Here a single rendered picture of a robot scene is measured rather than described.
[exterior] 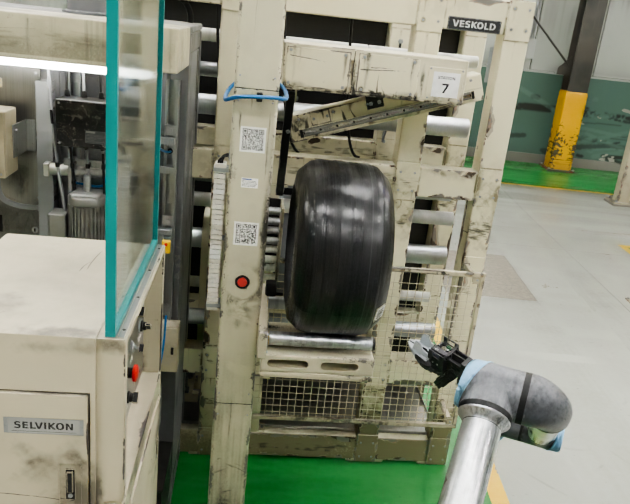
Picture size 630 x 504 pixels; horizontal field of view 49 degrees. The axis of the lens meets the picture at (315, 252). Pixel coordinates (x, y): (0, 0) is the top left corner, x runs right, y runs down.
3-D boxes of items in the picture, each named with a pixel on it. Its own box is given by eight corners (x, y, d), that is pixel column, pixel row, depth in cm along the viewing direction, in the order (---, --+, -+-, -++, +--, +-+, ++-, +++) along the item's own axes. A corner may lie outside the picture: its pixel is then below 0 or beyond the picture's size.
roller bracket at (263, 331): (256, 359, 211) (258, 331, 208) (257, 307, 249) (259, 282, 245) (267, 360, 212) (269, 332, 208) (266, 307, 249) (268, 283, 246)
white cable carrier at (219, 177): (206, 310, 218) (214, 163, 202) (207, 303, 223) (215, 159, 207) (220, 310, 218) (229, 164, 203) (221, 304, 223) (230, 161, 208)
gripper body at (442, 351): (443, 334, 194) (478, 355, 187) (441, 354, 200) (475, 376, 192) (426, 348, 190) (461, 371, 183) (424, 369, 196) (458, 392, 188)
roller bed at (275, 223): (225, 281, 256) (230, 204, 246) (227, 267, 270) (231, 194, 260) (277, 284, 258) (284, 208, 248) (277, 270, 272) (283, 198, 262)
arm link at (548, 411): (587, 381, 144) (565, 421, 188) (534, 367, 148) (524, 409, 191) (576, 435, 140) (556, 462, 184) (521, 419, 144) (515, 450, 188)
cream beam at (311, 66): (280, 89, 221) (284, 41, 216) (279, 81, 244) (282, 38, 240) (463, 107, 227) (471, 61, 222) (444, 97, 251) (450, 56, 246)
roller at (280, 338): (265, 332, 218) (264, 346, 217) (266, 328, 214) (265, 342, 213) (373, 339, 222) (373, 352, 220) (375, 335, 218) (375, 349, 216)
